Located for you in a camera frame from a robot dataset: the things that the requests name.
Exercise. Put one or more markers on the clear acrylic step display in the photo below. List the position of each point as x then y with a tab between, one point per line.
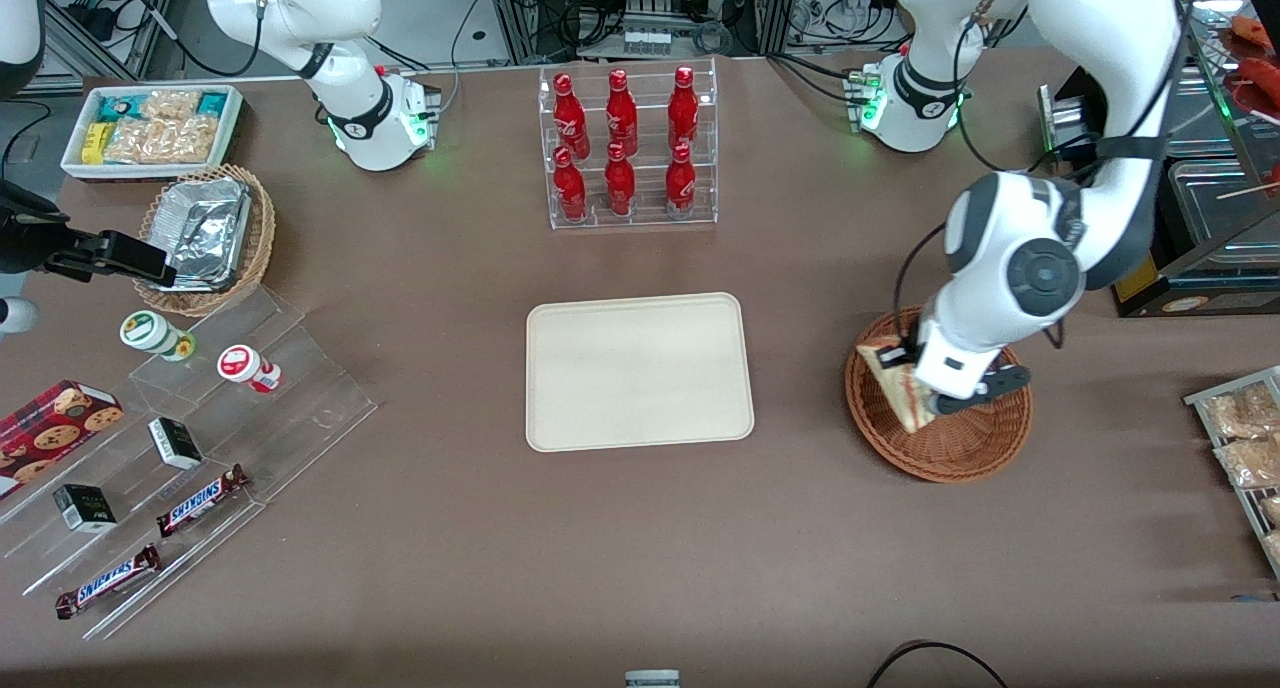
300	408

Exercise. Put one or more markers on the white power strip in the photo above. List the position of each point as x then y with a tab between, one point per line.
647	40

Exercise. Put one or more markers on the triangle sandwich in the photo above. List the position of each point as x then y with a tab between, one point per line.
895	393

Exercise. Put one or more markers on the clear bagged pastry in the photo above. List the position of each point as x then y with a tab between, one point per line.
1245	413
1250	461

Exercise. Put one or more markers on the red cookie box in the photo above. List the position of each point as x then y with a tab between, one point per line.
55	428

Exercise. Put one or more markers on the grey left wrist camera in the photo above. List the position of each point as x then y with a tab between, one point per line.
985	383

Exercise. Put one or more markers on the light wicker basket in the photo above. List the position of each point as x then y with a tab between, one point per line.
262	238

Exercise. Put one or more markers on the grey device edge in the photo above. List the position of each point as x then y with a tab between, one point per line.
652	679

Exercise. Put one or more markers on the small black box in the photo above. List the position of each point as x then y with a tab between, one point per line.
85	508
176	443

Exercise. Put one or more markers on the Snickers chocolate bar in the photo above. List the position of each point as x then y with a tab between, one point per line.
200	501
108	580

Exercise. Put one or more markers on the red cola bottle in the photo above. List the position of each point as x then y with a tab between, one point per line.
569	188
620	183
570	118
680	183
621	116
683	113

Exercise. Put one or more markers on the yellow snack packet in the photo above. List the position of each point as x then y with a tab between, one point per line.
95	143

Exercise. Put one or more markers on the tray of packaged snacks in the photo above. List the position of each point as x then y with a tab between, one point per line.
1245	503

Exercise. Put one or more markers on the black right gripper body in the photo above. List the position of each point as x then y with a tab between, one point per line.
22	240

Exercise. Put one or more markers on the clear acrylic bottle rack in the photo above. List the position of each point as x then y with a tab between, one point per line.
650	183

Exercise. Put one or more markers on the aluminium foil tray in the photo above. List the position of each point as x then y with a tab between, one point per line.
205	228

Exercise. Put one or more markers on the white snack bin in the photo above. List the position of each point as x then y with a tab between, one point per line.
232	118

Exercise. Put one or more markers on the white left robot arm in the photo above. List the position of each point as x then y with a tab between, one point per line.
1100	68

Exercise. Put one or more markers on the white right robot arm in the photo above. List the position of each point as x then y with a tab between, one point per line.
360	118

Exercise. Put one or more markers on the teal snack packet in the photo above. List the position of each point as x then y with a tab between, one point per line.
212	103
120	106

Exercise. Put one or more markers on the beige plastic tray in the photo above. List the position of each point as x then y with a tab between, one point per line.
640	373

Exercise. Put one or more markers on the clear peanut snack bag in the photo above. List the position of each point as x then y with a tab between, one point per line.
170	104
160	140

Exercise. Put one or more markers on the red lid drink bottle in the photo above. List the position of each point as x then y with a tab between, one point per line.
240	364

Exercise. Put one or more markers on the brown wicker basket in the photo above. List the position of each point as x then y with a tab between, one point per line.
960	448

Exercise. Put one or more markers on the green lid drink bottle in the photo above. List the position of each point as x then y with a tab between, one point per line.
150	331

